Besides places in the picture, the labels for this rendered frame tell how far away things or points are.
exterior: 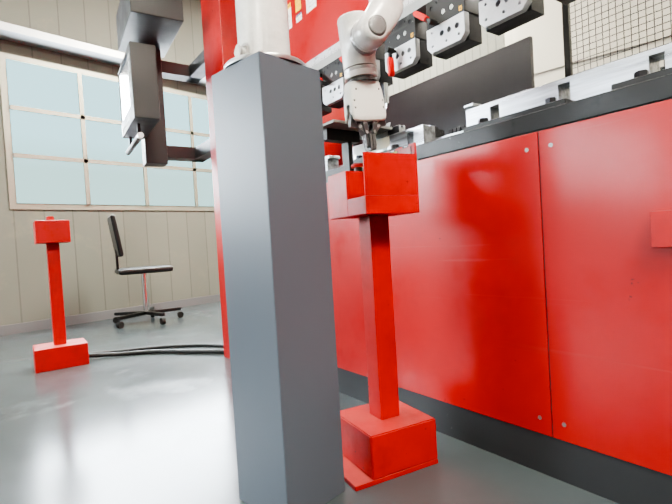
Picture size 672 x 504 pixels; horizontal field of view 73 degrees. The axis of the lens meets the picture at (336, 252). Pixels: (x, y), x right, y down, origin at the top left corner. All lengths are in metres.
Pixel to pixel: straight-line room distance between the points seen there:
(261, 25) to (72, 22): 4.11
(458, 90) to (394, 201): 1.15
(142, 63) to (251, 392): 1.83
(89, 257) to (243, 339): 3.72
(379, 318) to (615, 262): 0.55
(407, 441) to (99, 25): 4.71
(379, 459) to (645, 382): 0.61
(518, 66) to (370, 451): 1.53
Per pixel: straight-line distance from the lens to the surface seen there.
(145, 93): 2.49
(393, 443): 1.24
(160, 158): 2.85
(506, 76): 2.09
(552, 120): 1.19
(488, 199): 1.27
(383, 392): 1.27
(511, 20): 1.49
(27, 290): 4.59
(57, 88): 4.88
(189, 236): 5.14
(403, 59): 1.70
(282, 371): 1.00
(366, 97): 1.20
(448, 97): 2.26
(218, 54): 2.59
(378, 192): 1.14
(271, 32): 1.13
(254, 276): 1.01
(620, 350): 1.15
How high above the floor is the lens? 0.60
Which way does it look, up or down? 1 degrees down
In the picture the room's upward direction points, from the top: 3 degrees counter-clockwise
